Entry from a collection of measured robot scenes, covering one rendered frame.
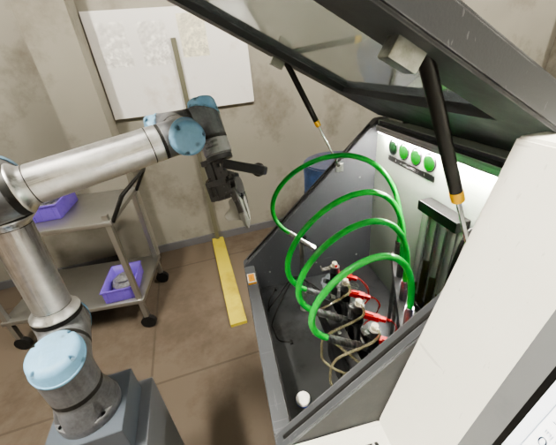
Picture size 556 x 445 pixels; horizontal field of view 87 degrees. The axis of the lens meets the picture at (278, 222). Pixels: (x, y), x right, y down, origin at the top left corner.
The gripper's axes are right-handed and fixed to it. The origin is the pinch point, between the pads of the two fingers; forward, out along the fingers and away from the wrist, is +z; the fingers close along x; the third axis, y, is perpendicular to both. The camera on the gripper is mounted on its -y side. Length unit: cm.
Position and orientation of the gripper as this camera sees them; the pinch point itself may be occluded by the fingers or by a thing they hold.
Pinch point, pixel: (249, 222)
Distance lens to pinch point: 82.8
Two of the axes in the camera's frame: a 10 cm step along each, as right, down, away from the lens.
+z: 3.0, 9.5, 1.3
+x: -1.5, 1.8, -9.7
